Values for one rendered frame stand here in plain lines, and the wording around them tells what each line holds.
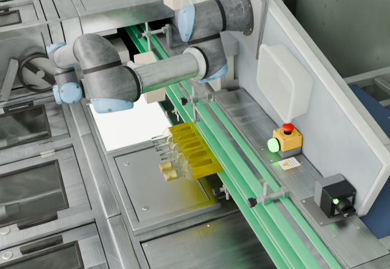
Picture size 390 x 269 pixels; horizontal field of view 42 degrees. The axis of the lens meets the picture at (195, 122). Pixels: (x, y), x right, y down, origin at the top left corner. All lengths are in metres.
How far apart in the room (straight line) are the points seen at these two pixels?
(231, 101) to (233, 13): 0.36
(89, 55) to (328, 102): 0.69
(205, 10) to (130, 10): 0.97
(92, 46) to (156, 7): 1.24
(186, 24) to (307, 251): 0.82
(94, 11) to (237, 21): 1.05
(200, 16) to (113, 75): 0.41
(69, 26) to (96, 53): 1.17
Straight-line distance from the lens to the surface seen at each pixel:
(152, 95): 1.98
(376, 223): 1.54
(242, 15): 1.77
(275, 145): 1.65
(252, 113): 1.88
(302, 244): 1.45
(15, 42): 2.66
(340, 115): 1.45
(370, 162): 1.39
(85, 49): 1.50
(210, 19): 1.74
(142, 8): 2.69
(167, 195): 1.97
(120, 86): 1.49
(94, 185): 2.10
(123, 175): 2.08
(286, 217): 1.52
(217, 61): 1.74
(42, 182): 2.22
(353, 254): 1.42
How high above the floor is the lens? 1.48
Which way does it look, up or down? 15 degrees down
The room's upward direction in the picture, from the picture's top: 105 degrees counter-clockwise
